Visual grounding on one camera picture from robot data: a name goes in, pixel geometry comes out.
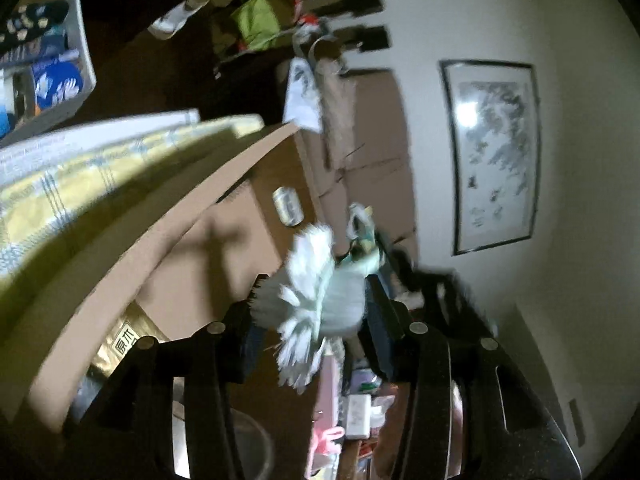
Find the white printed paper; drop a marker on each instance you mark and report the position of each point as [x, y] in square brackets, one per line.
[302, 97]

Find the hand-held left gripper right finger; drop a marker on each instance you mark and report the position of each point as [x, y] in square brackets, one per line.
[382, 340]

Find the green bag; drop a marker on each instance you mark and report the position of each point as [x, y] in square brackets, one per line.
[255, 22]

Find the small white box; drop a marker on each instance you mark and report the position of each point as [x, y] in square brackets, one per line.
[357, 415]

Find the gold tissue pack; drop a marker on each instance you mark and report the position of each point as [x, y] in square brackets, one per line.
[125, 342]

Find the yellow plaid cloth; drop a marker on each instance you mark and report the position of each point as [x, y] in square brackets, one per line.
[75, 195]

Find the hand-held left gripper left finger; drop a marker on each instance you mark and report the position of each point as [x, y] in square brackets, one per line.
[245, 345]

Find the silver can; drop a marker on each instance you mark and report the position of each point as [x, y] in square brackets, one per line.
[288, 206]

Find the framed ink painting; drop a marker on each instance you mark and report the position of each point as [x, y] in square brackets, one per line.
[495, 155]

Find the brown cardboard box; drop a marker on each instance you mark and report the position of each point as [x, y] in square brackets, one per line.
[200, 240]

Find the white green plush toy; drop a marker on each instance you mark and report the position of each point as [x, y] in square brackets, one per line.
[325, 285]

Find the clear glass bowl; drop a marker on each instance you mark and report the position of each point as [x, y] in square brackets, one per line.
[250, 445]

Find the white storage box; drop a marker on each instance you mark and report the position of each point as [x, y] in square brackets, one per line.
[82, 25]

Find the blue printed packet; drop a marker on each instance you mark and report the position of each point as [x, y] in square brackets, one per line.
[57, 85]

